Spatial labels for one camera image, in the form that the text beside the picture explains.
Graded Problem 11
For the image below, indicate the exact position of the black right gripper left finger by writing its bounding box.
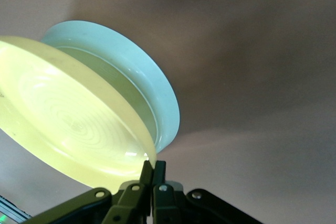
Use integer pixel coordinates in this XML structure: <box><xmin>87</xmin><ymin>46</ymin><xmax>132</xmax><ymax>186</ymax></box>
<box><xmin>26</xmin><ymin>160</ymin><xmax>154</xmax><ymax>224</ymax></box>

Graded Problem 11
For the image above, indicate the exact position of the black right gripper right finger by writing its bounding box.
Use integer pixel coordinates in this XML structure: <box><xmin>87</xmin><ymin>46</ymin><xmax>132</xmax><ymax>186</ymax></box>
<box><xmin>152</xmin><ymin>160</ymin><xmax>263</xmax><ymax>224</ymax></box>

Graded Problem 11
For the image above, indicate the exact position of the yellow round plate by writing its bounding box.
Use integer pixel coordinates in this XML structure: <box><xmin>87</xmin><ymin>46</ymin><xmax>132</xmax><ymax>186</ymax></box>
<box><xmin>0</xmin><ymin>36</ymin><xmax>158</xmax><ymax>188</ymax></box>

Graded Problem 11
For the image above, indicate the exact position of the light green round plate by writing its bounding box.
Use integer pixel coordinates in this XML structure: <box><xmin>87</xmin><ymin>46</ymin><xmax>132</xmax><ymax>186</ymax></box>
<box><xmin>40</xmin><ymin>19</ymin><xmax>181</xmax><ymax>154</ymax></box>

